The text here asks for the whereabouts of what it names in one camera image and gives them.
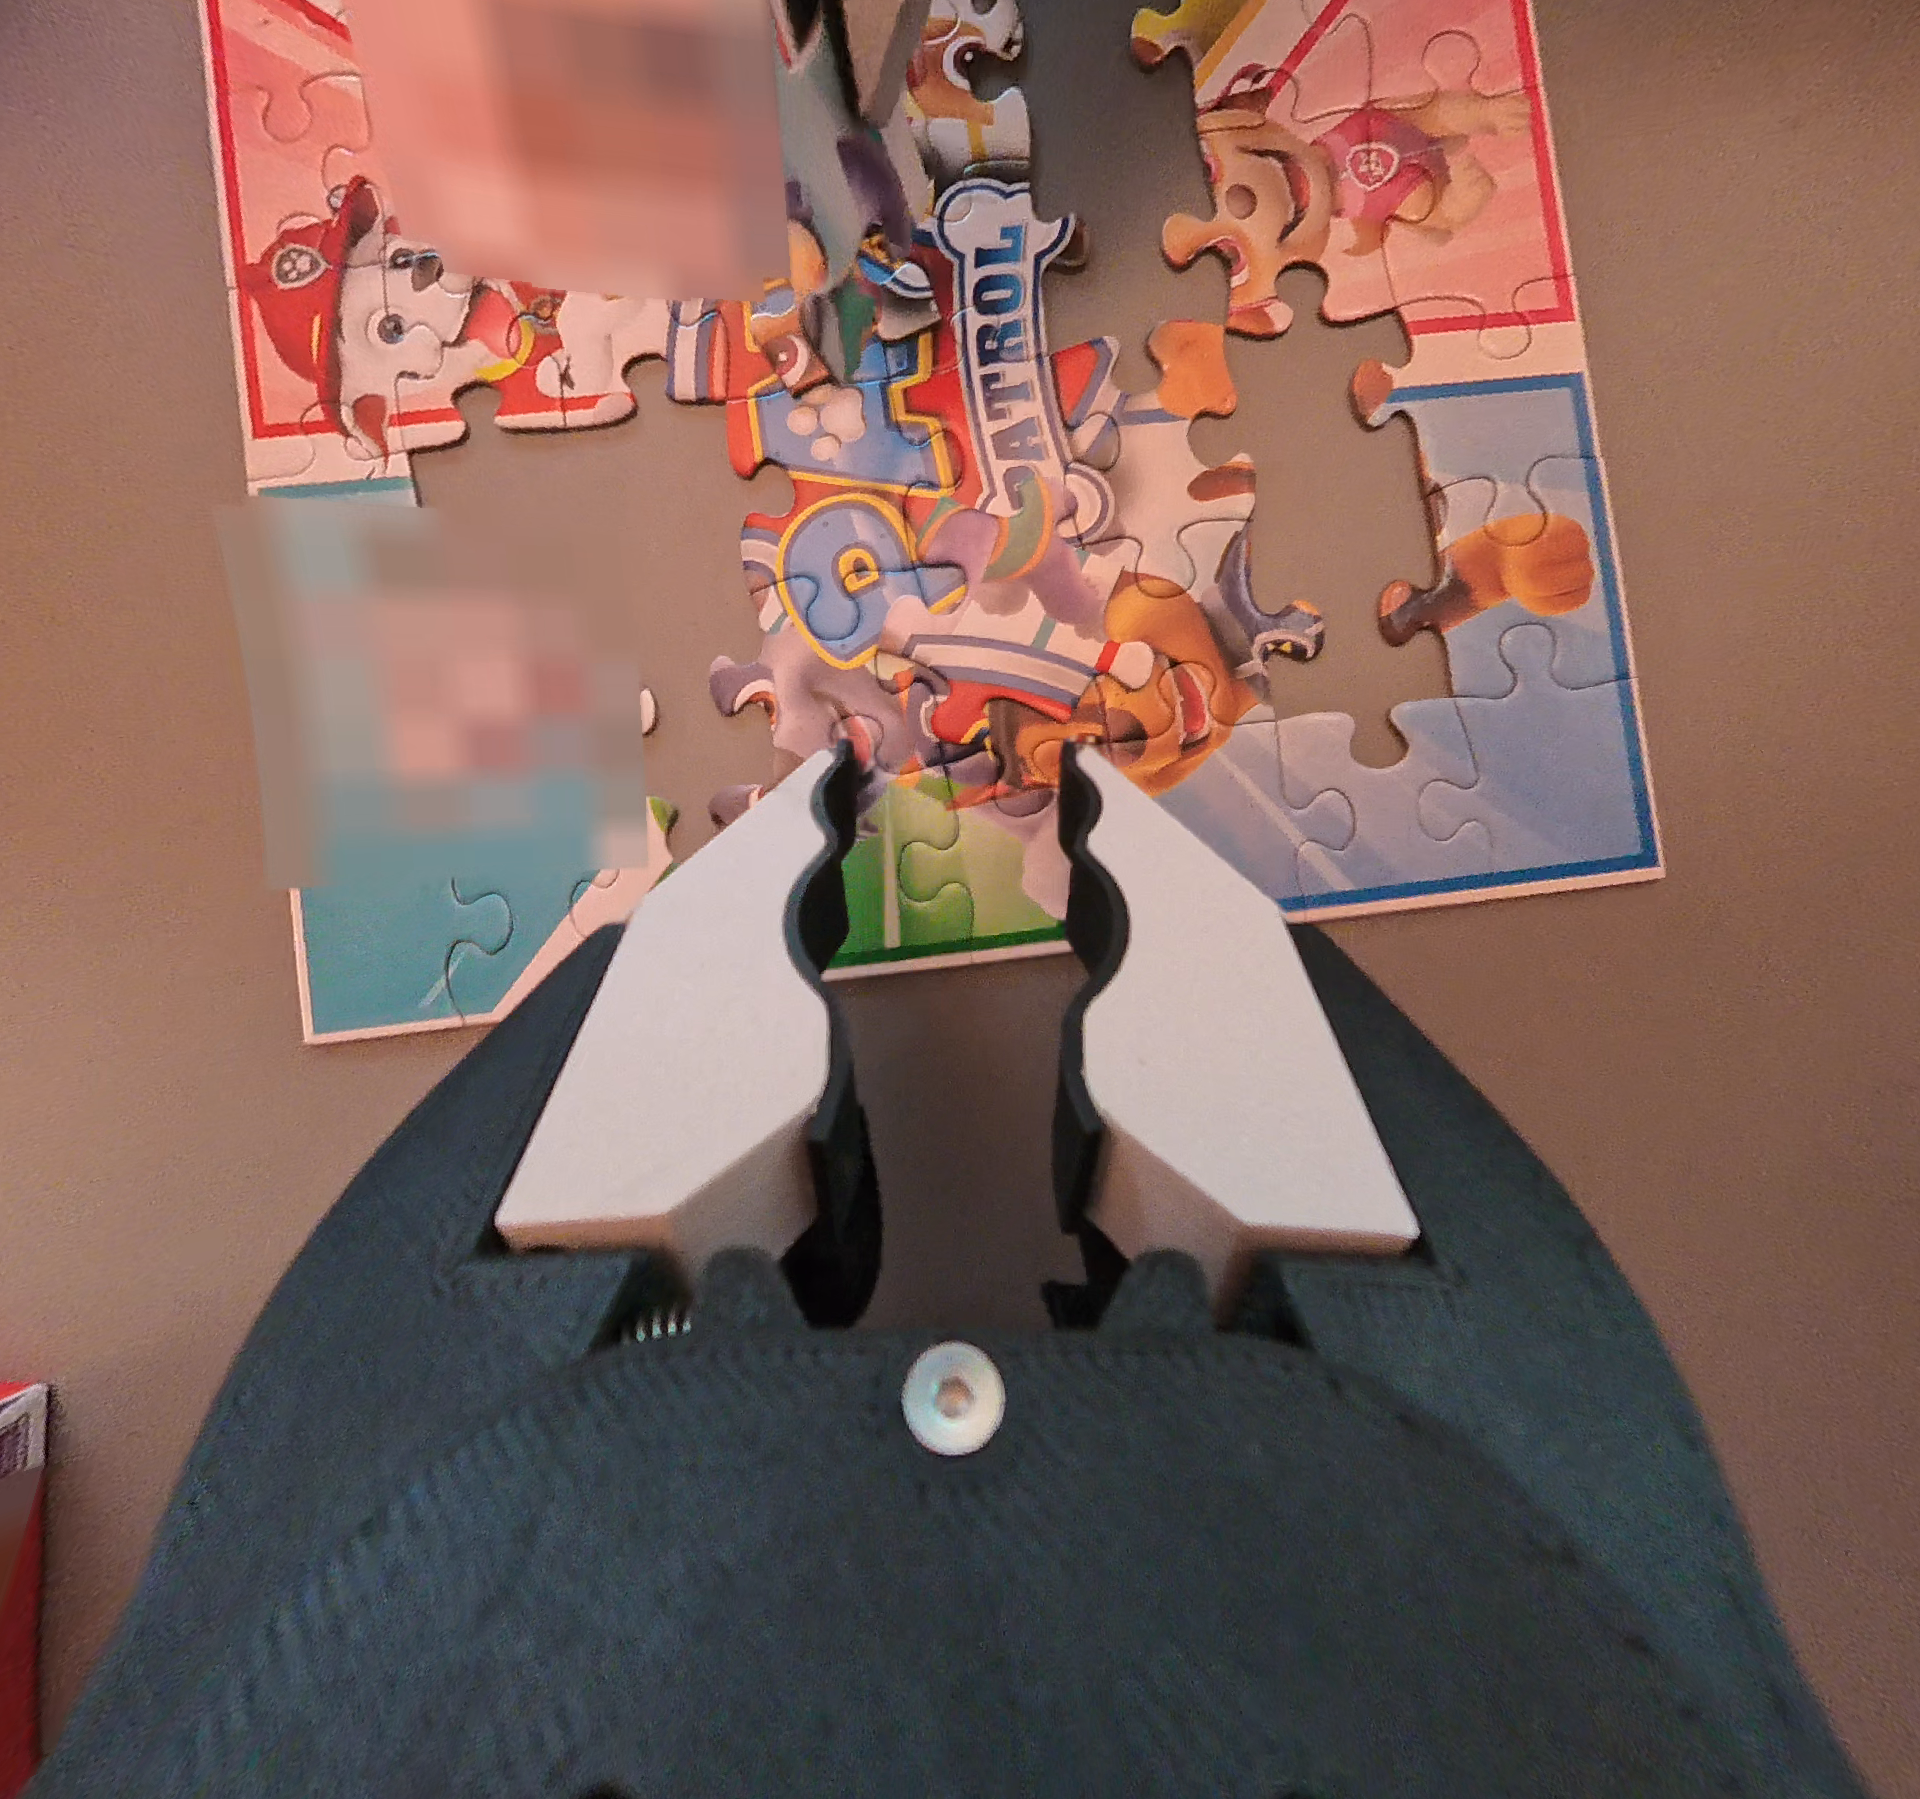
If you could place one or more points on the cartoon puzzle carton box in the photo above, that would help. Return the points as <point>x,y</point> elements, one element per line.
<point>16,1558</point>

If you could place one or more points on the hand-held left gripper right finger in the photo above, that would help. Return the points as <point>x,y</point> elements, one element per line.
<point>1230,1064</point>

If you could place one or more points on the brown desk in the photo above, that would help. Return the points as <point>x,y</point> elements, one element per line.
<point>1724,330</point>

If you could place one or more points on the assembled cartoon jigsaw puzzle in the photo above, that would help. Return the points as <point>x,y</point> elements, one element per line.
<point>1501,780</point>

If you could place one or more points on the cartoon jigsaw puzzle piece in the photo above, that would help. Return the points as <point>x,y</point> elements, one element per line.
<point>877,194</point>

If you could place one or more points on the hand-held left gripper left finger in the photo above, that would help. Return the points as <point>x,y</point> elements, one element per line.
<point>675,1050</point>

